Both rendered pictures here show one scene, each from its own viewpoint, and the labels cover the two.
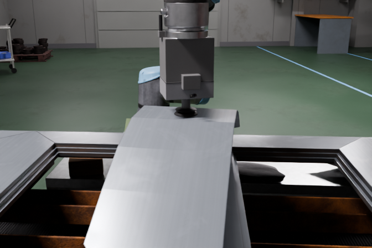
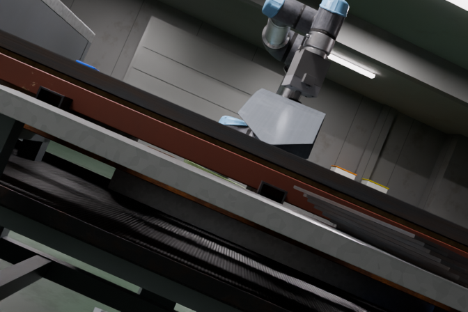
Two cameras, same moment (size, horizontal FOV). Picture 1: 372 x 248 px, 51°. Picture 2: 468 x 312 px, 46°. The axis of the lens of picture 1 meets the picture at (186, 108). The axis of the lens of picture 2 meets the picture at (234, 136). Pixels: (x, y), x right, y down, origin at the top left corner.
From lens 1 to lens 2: 0.90 m
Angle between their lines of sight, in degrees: 19
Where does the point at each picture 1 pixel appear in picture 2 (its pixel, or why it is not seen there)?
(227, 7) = not seen: hidden behind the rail
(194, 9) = (327, 40)
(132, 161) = (264, 99)
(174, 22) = (313, 42)
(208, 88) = (316, 90)
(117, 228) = (255, 115)
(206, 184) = (307, 121)
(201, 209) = (303, 127)
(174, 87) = (297, 79)
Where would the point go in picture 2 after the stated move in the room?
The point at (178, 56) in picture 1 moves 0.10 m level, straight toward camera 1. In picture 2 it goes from (307, 62) to (315, 56)
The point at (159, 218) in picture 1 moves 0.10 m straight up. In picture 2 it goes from (280, 120) to (297, 81)
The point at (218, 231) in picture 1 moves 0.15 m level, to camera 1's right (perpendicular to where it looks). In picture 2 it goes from (312, 136) to (373, 162)
